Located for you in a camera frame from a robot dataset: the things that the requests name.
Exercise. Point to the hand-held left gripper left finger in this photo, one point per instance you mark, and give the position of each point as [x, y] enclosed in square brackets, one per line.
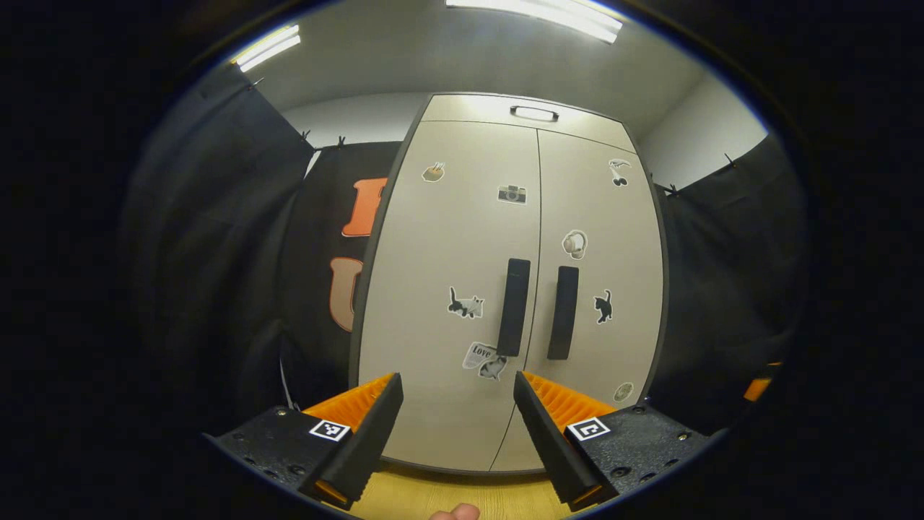
[361, 448]

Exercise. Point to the white cabinet door headphone sticker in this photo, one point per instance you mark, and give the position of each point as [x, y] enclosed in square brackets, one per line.
[621, 339]

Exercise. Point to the ceiling light panel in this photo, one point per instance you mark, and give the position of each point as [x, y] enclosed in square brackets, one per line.
[267, 47]
[541, 14]

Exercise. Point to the white cabinet drawer front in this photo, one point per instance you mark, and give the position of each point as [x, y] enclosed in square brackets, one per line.
[462, 108]

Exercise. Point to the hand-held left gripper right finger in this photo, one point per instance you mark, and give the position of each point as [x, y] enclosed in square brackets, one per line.
[552, 448]

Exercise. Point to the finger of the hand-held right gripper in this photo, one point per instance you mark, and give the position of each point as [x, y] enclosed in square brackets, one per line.
[756, 390]

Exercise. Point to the grey white cabinet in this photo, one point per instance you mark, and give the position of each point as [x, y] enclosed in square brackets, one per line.
[354, 347]

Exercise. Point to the black backdrop cloth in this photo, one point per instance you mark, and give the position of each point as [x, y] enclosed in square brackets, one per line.
[729, 274]
[216, 253]

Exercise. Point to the white cabinet door camera sticker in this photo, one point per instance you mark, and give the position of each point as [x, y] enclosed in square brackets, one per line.
[433, 253]

